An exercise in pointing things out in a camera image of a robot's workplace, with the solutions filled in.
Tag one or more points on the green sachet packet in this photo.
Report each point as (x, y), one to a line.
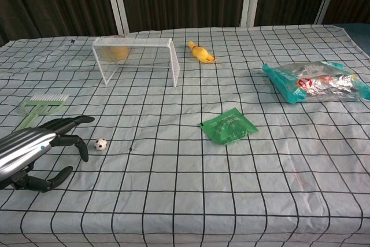
(228, 127)

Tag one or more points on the teal silver snack bag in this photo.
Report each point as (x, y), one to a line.
(315, 82)

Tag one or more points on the yellow rubber chicken toy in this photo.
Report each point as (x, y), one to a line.
(201, 52)

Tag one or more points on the small soccer ball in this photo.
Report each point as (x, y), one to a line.
(100, 144)

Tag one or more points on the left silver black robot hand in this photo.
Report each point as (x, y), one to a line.
(26, 143)

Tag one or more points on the yellow round ball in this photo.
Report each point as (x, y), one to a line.
(115, 53)

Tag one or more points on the green white cleaning brush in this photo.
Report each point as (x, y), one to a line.
(43, 108)

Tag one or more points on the checkered light blue tablecloth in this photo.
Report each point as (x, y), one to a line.
(202, 157)

